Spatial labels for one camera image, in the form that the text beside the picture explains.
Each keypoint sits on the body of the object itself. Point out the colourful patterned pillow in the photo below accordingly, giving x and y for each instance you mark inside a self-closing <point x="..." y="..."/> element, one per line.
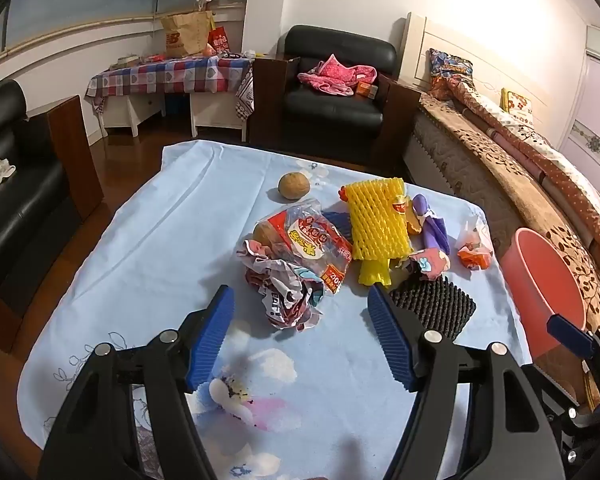
<point x="445" y="68"/>

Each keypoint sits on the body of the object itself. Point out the orange box on armchair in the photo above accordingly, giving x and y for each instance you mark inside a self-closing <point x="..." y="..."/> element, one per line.
<point x="366" y="90"/>

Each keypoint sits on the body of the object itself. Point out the purple face mask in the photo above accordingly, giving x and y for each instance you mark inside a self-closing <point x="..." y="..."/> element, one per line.
<point x="433" y="231"/>

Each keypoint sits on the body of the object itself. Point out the pink clothing on armchair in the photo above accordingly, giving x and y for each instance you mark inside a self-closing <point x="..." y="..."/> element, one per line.
<point x="333" y="78"/>

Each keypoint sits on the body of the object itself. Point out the black leather armchair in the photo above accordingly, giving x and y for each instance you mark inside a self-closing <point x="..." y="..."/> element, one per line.
<point x="323" y="114"/>

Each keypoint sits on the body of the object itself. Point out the dark wooden side cabinet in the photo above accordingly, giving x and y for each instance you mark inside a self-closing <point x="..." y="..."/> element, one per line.
<point x="62" y="123"/>

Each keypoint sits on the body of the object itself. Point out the orange polka dot quilt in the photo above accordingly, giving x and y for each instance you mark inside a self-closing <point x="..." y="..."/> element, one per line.
<point x="574" y="186"/>

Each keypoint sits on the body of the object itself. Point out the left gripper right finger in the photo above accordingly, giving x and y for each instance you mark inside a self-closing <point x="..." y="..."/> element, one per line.
<point x="397" y="350"/>

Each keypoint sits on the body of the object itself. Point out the yellow foam fruit net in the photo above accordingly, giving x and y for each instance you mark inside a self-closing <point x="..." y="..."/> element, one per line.
<point x="376" y="209"/>

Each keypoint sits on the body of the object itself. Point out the small orange snack packet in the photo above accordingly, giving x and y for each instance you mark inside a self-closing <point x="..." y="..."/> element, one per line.
<point x="474" y="246"/>

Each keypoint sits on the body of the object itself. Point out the lilac wardrobe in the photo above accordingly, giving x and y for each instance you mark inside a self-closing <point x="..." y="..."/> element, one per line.
<point x="581" y="145"/>

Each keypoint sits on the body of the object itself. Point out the red gift bag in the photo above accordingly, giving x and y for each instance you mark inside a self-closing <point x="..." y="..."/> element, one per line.
<point x="218" y="40"/>

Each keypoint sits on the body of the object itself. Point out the brown paper shopping bag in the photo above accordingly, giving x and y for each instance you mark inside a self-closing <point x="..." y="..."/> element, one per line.
<point x="187" y="33"/>

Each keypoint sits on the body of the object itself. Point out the black leather sofa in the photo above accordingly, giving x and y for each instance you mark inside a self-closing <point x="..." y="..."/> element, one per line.
<point x="37" y="213"/>

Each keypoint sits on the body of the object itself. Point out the red foam fruit net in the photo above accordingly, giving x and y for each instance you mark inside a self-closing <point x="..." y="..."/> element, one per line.
<point x="343" y="194"/>

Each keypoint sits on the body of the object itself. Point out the blue foam fruit net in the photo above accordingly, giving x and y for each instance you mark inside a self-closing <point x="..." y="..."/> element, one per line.
<point x="341" y="221"/>

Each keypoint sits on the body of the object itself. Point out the yellow floral pillow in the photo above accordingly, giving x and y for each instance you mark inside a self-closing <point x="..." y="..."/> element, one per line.
<point x="517" y="106"/>

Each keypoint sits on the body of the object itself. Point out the pink cartoon wrapper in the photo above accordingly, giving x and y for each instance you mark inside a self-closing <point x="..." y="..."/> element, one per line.
<point x="428" y="264"/>

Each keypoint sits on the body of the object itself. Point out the printed paper wrapper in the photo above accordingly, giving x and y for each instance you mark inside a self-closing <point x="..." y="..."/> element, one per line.
<point x="290" y="293"/>

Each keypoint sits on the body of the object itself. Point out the black foam fruit net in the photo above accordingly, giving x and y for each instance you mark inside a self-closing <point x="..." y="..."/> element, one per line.
<point x="439" y="305"/>

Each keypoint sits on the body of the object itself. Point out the pink plastic trash bucket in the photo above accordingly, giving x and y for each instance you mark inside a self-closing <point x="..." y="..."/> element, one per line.
<point x="541" y="285"/>

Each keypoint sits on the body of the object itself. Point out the checkered cloth side table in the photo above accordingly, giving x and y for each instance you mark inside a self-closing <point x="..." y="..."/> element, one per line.
<point x="126" y="97"/>

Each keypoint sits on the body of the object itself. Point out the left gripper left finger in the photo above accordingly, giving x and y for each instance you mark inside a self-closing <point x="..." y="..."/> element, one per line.
<point x="209" y="334"/>

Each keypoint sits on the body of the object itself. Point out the clear red snack bag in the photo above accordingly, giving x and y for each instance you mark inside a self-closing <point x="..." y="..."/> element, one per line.
<point x="308" y="239"/>

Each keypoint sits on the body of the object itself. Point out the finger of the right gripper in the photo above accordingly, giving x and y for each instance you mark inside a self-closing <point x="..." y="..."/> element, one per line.
<point x="575" y="340"/>

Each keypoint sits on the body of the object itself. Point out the brown round fruit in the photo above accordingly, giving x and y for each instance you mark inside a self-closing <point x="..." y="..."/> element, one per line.
<point x="293" y="186"/>
<point x="266" y="235"/>

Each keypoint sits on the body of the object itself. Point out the bed with brown blanket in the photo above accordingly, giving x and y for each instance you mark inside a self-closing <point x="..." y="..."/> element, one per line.
<point x="451" y="154"/>

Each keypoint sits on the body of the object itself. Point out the yellow fruit peel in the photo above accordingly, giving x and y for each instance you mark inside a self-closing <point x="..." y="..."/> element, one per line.
<point x="412" y="222"/>

